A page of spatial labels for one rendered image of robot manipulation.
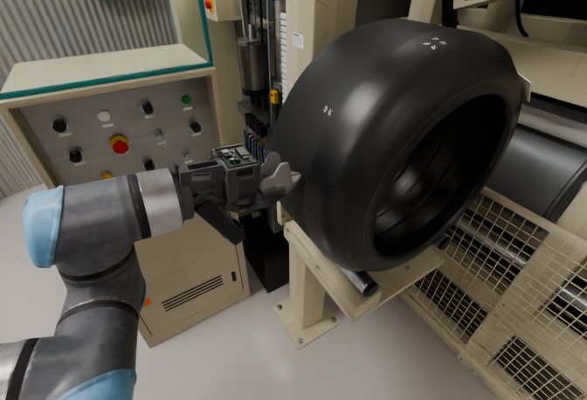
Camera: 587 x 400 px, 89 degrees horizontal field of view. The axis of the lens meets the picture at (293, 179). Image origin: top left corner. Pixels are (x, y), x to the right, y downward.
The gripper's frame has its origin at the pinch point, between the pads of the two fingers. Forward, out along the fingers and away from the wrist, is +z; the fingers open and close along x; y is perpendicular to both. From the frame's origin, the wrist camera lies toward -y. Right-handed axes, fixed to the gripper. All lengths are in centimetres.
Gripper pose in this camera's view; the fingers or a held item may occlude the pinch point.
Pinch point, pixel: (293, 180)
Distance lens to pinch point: 53.8
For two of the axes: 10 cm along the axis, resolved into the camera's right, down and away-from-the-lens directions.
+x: -5.2, -5.1, 6.8
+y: 1.0, -8.3, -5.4
